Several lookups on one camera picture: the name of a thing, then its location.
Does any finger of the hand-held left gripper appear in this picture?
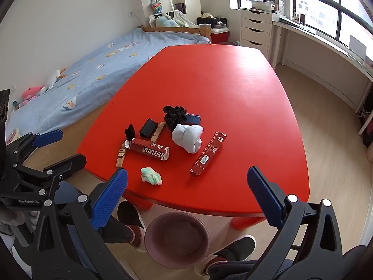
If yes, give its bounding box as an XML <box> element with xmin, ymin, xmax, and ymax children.
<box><xmin>5</xmin><ymin>129</ymin><xmax>64</xmax><ymax>166</ymax></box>
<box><xmin>11</xmin><ymin>154</ymin><xmax>87</xmax><ymax>196</ymax></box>

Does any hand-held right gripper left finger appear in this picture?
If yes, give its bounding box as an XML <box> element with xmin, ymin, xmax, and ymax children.
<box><xmin>29</xmin><ymin>168</ymin><xmax>135</xmax><ymax>280</ymax></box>

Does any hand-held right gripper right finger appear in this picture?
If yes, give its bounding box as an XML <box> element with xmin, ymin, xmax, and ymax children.
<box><xmin>247</xmin><ymin>166</ymin><xmax>350</xmax><ymax>280</ymax></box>

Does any green white tissue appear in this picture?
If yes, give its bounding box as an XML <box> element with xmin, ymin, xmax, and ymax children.
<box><xmin>140</xmin><ymin>167</ymin><xmax>162</xmax><ymax>186</ymax></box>

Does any dark red torn carton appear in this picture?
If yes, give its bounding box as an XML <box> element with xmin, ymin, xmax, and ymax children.
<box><xmin>124</xmin><ymin>138</ymin><xmax>170</xmax><ymax>161</ymax></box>

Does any long red barcode carton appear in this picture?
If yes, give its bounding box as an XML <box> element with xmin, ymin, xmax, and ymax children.
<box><xmin>190</xmin><ymin>131</ymin><xmax>227</xmax><ymax>177</ymax></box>

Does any pink waste bin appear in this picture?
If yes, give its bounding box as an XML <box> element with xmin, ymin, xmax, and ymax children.
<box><xmin>144</xmin><ymin>212</ymin><xmax>210</xmax><ymax>270</ymax></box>

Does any small black box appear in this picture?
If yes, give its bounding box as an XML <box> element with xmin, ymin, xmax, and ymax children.
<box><xmin>139</xmin><ymin>118</ymin><xmax>159</xmax><ymax>138</ymax></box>

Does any white sock bundle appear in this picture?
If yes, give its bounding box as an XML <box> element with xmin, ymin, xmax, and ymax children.
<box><xmin>171</xmin><ymin>124</ymin><xmax>203</xmax><ymax>154</ymax></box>

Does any black ruffled cloth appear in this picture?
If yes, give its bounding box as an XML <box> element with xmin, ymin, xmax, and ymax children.
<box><xmin>163</xmin><ymin>105</ymin><xmax>187</xmax><ymax>132</ymax></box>

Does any person's left hand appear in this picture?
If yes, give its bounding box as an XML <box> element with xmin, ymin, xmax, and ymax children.
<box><xmin>0</xmin><ymin>208</ymin><xmax>34</xmax><ymax>240</ymax></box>

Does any person's left slipper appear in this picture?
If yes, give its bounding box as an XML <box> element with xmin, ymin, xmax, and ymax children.
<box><xmin>117</xmin><ymin>201</ymin><xmax>148</xmax><ymax>253</ymax></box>

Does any person's slipper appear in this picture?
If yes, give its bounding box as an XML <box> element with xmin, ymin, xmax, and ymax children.
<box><xmin>117</xmin><ymin>201</ymin><xmax>148</xmax><ymax>253</ymax></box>
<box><xmin>194</xmin><ymin>235</ymin><xmax>257</xmax><ymax>275</ymax></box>

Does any pink plush toy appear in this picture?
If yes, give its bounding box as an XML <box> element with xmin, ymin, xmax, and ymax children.
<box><xmin>19</xmin><ymin>86</ymin><xmax>44</xmax><ymax>107</ymax></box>

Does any black board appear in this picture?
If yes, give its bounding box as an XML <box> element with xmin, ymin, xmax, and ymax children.
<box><xmin>0</xmin><ymin>90</ymin><xmax>10</xmax><ymax>123</ymax></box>

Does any person's right slipper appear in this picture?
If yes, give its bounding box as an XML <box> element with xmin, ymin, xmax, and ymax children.
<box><xmin>194</xmin><ymin>235</ymin><xmax>257</xmax><ymax>275</ymax></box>

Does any white duck plush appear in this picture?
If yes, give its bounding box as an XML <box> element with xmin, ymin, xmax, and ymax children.
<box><xmin>44</xmin><ymin>68</ymin><xmax>67</xmax><ymax>92</ymax></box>

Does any person's right leg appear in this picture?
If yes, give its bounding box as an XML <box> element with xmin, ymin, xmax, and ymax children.
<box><xmin>208</xmin><ymin>261</ymin><xmax>292</xmax><ymax>280</ymax></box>

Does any bed with blue sheet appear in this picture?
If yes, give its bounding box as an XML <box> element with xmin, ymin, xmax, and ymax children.
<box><xmin>5</xmin><ymin>27</ymin><xmax>212</xmax><ymax>140</ymax></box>

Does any tan wooden block strip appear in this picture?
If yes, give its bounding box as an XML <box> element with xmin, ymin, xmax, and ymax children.
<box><xmin>150</xmin><ymin>122</ymin><xmax>166</xmax><ymax>142</ymax></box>

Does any red table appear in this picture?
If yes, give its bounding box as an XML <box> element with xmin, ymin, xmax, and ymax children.
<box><xmin>76</xmin><ymin>44</ymin><xmax>310</xmax><ymax>230</ymax></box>

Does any light blue plush toy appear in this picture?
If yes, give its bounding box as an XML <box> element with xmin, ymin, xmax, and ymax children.
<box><xmin>154</xmin><ymin>14</ymin><xmax>187</xmax><ymax>27</ymax></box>

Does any white curved desk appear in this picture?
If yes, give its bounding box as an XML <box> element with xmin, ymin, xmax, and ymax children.
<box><xmin>271</xmin><ymin>16</ymin><xmax>373</xmax><ymax>113</ymax></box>

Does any white drawer cabinet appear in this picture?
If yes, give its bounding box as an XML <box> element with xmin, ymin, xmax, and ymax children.
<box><xmin>240</xmin><ymin>8</ymin><xmax>273</xmax><ymax>59</ymax></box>

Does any red cooler box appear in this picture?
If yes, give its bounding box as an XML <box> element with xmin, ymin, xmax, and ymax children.
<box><xmin>210</xmin><ymin>27</ymin><xmax>231</xmax><ymax>45</ymax></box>

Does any white flat panel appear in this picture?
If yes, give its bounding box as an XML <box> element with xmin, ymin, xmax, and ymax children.
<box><xmin>348</xmin><ymin>35</ymin><xmax>368</xmax><ymax>59</ymax></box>

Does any white appliance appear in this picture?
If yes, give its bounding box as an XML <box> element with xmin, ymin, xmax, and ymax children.
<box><xmin>251</xmin><ymin>0</ymin><xmax>276</xmax><ymax>12</ymax></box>

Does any black framed window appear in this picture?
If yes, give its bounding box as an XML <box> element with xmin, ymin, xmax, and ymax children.
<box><xmin>229</xmin><ymin>0</ymin><xmax>373</xmax><ymax>62</ymax></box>

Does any wooden bed frame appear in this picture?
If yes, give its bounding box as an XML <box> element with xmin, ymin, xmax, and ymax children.
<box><xmin>137</xmin><ymin>24</ymin><xmax>212</xmax><ymax>40</ymax></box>

